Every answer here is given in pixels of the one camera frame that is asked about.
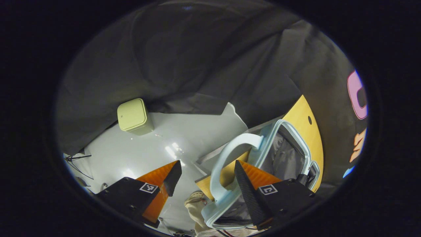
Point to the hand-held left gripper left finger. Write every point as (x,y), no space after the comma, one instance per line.
(173,179)

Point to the light blue suitcase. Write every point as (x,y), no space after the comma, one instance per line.
(243,139)

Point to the pale green trash bin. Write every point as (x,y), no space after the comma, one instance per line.
(133,115)

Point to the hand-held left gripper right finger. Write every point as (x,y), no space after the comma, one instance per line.
(250,197)

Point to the person's beige clothing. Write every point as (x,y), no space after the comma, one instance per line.
(194,207)

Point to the grey table frame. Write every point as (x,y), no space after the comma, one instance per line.
(210,158)

